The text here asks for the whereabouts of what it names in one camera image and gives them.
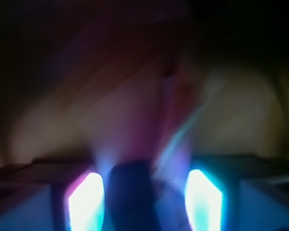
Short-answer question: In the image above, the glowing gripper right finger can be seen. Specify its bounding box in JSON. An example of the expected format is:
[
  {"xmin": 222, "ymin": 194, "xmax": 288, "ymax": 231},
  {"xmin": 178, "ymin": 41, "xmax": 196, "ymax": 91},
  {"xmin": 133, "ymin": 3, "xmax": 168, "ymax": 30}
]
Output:
[{"xmin": 185, "ymin": 156, "xmax": 289, "ymax": 231}]

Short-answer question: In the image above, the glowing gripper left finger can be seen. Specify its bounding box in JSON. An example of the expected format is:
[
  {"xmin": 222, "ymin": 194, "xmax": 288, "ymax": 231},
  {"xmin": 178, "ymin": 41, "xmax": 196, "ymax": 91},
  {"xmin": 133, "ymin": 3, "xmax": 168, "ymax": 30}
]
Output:
[{"xmin": 0, "ymin": 162, "xmax": 104, "ymax": 231}]

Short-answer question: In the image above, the blue rectangular block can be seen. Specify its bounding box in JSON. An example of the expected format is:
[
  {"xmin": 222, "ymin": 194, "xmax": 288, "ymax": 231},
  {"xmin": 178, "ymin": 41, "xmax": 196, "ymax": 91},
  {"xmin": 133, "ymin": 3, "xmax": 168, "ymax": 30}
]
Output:
[{"xmin": 105, "ymin": 161, "xmax": 161, "ymax": 231}]

